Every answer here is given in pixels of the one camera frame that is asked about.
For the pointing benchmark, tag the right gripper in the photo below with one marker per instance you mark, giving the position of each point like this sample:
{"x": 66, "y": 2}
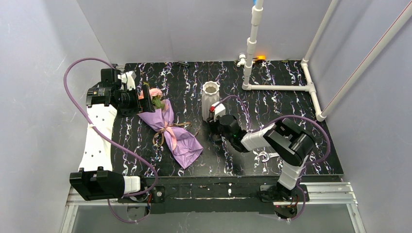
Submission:
{"x": 213, "y": 125}

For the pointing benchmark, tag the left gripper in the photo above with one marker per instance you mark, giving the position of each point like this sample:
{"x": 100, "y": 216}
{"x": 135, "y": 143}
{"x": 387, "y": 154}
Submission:
{"x": 143, "y": 103}

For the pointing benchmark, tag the white ribbed vase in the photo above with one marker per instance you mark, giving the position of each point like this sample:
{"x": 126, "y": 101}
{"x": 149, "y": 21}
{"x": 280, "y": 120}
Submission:
{"x": 210, "y": 95}

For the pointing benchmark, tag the brown ribbon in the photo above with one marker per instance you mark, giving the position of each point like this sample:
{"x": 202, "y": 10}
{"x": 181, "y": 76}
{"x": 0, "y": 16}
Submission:
{"x": 168, "y": 128}

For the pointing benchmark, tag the purple flower bouquet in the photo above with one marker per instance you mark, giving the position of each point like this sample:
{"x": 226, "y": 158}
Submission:
{"x": 184, "y": 146}

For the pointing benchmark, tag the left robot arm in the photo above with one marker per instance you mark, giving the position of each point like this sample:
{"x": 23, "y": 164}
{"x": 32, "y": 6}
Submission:
{"x": 95, "y": 179}

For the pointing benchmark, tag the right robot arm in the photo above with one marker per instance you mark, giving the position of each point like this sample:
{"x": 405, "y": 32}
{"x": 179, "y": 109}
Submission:
{"x": 290, "y": 141}

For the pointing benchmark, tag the silver wrench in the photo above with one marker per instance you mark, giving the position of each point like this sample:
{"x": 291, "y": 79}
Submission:
{"x": 267, "y": 156}

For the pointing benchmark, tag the orange yellow small object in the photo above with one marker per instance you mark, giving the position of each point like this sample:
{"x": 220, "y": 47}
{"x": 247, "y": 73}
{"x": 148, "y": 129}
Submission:
{"x": 260, "y": 58}

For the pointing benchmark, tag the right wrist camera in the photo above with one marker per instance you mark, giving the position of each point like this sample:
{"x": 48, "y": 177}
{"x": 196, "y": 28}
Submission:
{"x": 217, "y": 110}

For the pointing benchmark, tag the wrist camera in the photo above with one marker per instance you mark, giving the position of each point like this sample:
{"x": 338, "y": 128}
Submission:
{"x": 217, "y": 110}
{"x": 127, "y": 81}

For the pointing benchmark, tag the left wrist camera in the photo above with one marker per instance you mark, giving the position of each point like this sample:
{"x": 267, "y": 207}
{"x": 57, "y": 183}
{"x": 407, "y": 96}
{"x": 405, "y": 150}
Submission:
{"x": 127, "y": 81}

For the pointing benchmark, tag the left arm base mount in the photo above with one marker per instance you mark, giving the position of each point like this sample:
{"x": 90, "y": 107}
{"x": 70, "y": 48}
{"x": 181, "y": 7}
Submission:
{"x": 156, "y": 195}

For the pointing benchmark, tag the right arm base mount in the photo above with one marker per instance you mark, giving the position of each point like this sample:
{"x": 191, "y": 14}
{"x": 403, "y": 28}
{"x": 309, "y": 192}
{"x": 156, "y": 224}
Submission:
{"x": 285, "y": 201}

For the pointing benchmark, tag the aluminium rail frame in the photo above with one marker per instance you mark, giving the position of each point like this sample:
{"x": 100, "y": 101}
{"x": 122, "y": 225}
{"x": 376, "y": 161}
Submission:
{"x": 208, "y": 196}

